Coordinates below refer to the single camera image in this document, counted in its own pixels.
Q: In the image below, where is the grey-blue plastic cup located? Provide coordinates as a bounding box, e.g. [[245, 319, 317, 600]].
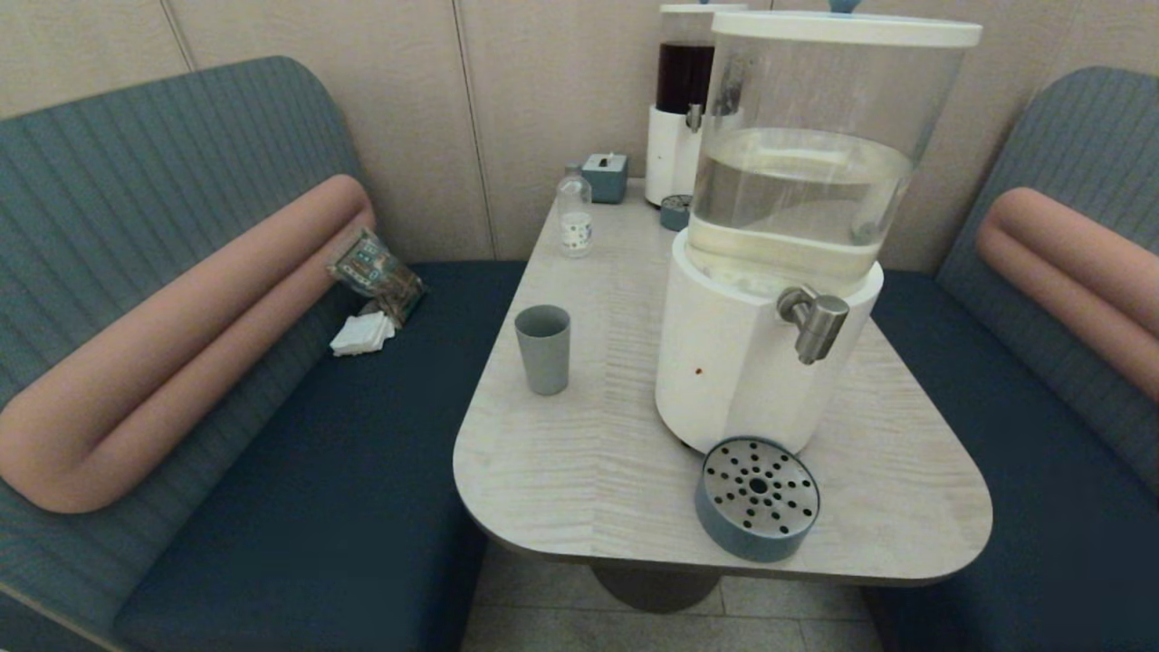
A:
[[514, 305, 572, 397]]

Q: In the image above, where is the metal dispenser tap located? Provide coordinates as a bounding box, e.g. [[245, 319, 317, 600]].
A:
[[777, 286, 851, 366]]

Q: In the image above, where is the small clear bottle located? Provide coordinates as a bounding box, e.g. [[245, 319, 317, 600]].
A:
[[556, 164, 594, 259]]

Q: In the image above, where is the small blue box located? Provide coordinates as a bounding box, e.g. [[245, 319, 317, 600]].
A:
[[581, 152, 628, 205]]

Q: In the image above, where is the white napkin stack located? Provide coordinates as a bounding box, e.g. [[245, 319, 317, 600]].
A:
[[328, 312, 397, 358]]

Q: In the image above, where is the blue perforated drip tray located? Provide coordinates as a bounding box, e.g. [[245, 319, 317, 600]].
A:
[[694, 437, 821, 562]]

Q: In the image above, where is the dark drink dispenser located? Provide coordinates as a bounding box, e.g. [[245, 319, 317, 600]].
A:
[[646, 3, 727, 208]]

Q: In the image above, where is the large clear water dispenser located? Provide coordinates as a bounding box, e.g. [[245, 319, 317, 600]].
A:
[[656, 11, 984, 455]]

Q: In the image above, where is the teal bench with snack packet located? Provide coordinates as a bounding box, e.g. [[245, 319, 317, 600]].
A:
[[0, 56, 528, 652]]

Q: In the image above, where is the long folded pink bolster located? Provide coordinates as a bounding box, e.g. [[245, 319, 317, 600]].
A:
[[0, 175, 376, 514]]

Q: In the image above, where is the short pink bolster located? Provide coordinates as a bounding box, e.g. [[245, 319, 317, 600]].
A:
[[976, 187, 1159, 403]]

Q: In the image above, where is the teal bench without items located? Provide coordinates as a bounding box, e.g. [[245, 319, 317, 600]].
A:
[[865, 66, 1159, 652]]

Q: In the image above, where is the ribbed table pedestal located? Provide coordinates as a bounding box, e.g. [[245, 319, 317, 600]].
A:
[[591, 565, 723, 613]]

